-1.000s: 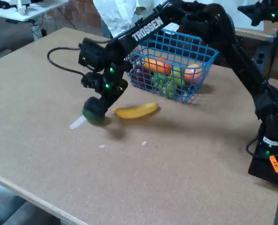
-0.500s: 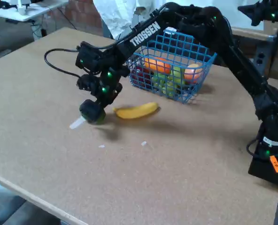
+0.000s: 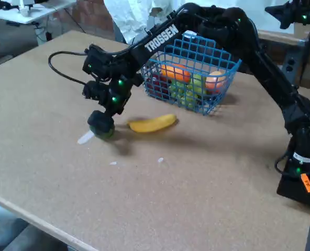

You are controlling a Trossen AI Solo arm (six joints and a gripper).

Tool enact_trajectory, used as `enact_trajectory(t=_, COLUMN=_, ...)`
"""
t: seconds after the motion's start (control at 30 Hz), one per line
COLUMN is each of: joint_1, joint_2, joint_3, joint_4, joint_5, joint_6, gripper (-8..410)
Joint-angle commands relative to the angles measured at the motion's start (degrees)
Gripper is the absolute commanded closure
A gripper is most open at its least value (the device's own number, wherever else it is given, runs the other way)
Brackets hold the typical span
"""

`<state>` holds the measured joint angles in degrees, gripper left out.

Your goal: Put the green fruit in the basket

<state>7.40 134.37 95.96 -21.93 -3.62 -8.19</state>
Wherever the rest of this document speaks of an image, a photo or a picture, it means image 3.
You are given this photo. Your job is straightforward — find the wooden workbench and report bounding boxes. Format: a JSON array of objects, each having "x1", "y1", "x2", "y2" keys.
[{"x1": 257, "y1": 28, "x2": 310, "y2": 45}]

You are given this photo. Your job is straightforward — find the black base cable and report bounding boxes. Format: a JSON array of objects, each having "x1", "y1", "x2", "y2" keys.
[{"x1": 274, "y1": 154, "x2": 292, "y2": 176}]

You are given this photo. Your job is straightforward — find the yellow toy banana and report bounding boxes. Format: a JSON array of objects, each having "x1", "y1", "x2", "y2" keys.
[{"x1": 127, "y1": 113, "x2": 178, "y2": 134}]

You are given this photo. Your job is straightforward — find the long white tape strip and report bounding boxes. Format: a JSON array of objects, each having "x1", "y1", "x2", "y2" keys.
[{"x1": 77, "y1": 130, "x2": 94, "y2": 145}]

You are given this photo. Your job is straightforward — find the white plastic sheet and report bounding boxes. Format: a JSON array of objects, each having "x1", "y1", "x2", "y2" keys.
[{"x1": 104, "y1": 0, "x2": 285, "y2": 44}]

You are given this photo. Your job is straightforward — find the green toy grapes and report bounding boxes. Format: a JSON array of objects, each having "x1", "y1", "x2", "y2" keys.
[{"x1": 169, "y1": 82, "x2": 200, "y2": 109}]

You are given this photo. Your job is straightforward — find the round green toy fruit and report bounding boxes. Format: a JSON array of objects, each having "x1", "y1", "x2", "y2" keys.
[{"x1": 91, "y1": 124, "x2": 116, "y2": 141}]

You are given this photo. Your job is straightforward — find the dark red toy fruit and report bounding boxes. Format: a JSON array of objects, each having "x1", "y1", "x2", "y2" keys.
[{"x1": 146, "y1": 74, "x2": 171, "y2": 99}]

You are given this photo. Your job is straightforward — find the orange label tag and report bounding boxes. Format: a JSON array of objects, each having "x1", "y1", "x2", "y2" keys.
[{"x1": 301, "y1": 173, "x2": 310, "y2": 193}]

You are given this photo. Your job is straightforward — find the orange pink toy fruit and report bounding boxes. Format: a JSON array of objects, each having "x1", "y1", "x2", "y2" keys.
[{"x1": 205, "y1": 70, "x2": 228, "y2": 93}]

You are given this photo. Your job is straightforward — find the white desk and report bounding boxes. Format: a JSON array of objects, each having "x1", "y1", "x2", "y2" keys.
[{"x1": 0, "y1": 0, "x2": 77, "y2": 26}]

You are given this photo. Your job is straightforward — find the looped black camera cable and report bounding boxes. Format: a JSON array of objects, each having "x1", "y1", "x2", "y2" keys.
[{"x1": 48, "y1": 51, "x2": 89, "y2": 86}]

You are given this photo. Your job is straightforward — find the blue wire basket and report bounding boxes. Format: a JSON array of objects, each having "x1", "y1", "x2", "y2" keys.
[{"x1": 140, "y1": 32, "x2": 242, "y2": 116}]

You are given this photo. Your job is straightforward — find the white device on desk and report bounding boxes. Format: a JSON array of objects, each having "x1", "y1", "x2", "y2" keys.
[{"x1": 18, "y1": 0, "x2": 37, "y2": 17}]

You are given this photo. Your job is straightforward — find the pale green toy fruit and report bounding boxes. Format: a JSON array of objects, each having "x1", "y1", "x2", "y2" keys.
[{"x1": 190, "y1": 74, "x2": 207, "y2": 94}]

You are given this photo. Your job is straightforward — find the toy orange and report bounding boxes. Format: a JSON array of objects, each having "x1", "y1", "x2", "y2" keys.
[{"x1": 160, "y1": 63, "x2": 192, "y2": 84}]

